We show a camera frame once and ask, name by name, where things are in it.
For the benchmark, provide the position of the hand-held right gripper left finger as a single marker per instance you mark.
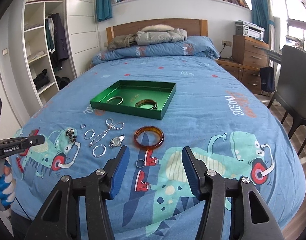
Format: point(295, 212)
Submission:
point(120, 171)

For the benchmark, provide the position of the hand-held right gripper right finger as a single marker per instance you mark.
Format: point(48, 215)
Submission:
point(190, 173)

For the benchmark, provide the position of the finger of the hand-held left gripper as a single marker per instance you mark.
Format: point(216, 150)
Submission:
point(23, 142)

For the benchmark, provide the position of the silver wristwatch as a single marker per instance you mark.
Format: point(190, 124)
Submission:
point(115, 142)

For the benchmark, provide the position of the twisted silver hoop earring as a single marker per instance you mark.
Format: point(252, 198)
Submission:
point(94, 152)
point(84, 135)

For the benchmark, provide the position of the amber bangle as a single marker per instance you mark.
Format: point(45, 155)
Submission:
point(149, 147)

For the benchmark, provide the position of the brown beaded charm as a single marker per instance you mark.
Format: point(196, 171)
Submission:
point(71, 135)

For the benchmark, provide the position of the green metal tray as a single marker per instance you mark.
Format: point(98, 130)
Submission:
point(143, 90)

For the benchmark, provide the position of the person's left hand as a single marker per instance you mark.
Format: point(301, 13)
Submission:
point(4, 190)

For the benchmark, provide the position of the silver bangle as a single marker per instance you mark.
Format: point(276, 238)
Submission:
point(108, 101)

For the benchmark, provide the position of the gold bangle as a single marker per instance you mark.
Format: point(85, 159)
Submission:
point(153, 106)

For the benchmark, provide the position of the folded light clothes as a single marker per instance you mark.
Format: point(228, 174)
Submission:
point(36, 56)

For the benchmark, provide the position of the hanging dark clothes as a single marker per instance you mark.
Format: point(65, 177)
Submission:
point(58, 40)

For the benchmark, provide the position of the wooden nightstand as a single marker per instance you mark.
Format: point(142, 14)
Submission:
point(245, 75)

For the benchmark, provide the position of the dark tote bag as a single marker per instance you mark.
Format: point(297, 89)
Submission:
point(267, 80)

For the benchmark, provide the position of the folded blue duvet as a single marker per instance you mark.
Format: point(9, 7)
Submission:
point(167, 47)

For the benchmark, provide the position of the olive fleece jacket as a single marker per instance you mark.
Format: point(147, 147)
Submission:
point(120, 42)

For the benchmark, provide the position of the white wardrobe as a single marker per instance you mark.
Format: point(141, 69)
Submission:
point(83, 17)

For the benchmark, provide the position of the grey chair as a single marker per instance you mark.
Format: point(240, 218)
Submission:
point(292, 85)

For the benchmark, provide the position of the wooden dresser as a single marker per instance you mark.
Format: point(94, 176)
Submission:
point(250, 51)

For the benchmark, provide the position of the grey down jacket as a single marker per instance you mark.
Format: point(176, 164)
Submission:
point(158, 36)

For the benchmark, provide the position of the folded grey-green blanket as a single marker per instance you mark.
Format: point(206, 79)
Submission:
point(123, 27)

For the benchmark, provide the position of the glass desk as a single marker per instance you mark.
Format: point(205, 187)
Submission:
point(272, 53)

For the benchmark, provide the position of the grey printer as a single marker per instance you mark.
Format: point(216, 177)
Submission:
point(250, 31)

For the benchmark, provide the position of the teal curtain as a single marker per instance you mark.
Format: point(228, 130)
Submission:
point(103, 0)
point(260, 10)

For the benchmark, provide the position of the wall socket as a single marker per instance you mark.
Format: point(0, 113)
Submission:
point(227, 43)

